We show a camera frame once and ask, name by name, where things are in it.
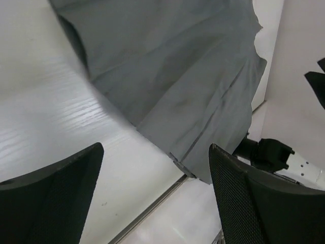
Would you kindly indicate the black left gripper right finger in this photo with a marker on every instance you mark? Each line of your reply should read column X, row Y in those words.
column 259, row 207

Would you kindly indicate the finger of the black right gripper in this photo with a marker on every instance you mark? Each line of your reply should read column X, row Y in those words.
column 321, row 63
column 316, row 81

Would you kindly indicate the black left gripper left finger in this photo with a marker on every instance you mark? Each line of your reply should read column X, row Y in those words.
column 51, row 204

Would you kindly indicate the grey pleated skirt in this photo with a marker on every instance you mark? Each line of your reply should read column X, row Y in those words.
column 183, row 73

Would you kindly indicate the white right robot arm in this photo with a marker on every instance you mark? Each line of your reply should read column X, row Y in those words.
column 273, row 156

